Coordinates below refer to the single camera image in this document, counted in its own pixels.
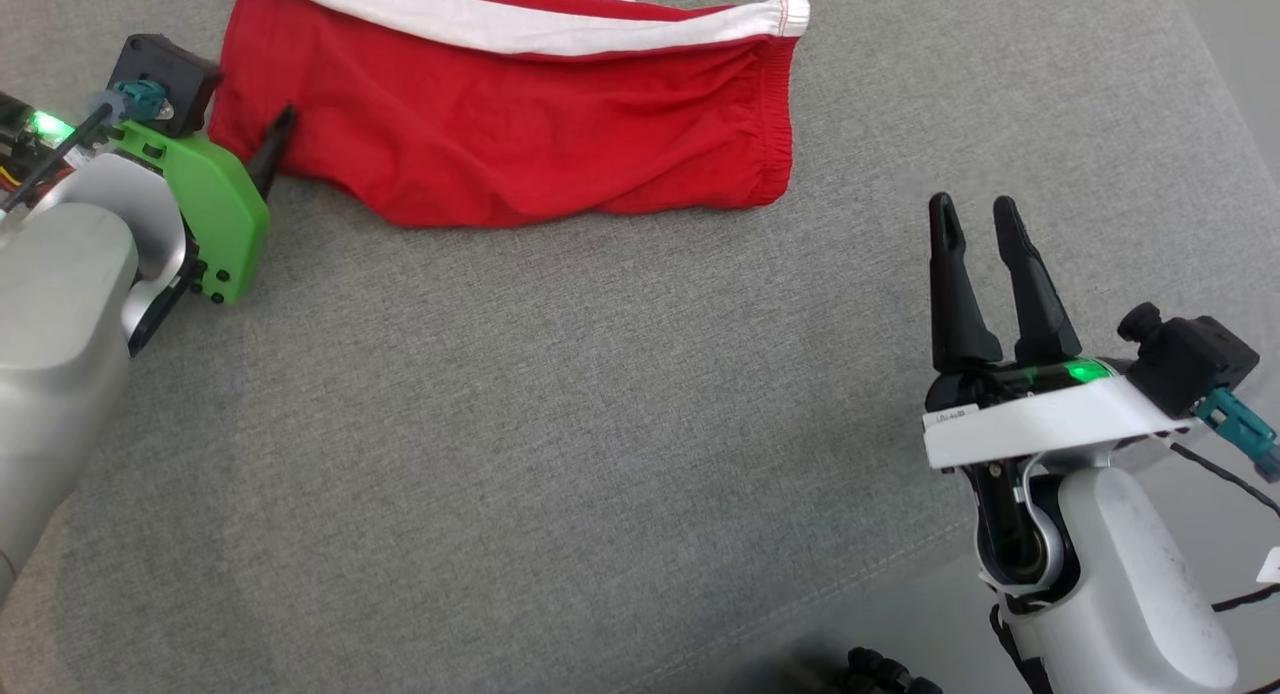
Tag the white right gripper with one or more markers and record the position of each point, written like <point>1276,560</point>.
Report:
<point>1050,419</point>

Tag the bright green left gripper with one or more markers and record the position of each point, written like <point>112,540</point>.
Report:
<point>220,214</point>

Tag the red shorts with white stripe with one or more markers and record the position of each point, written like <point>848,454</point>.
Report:
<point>520,124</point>

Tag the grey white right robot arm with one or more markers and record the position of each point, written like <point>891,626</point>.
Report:
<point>1130,574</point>

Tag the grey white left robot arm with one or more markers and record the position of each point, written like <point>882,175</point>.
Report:
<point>60,314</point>

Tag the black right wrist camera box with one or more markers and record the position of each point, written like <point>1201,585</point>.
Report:
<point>1200,359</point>

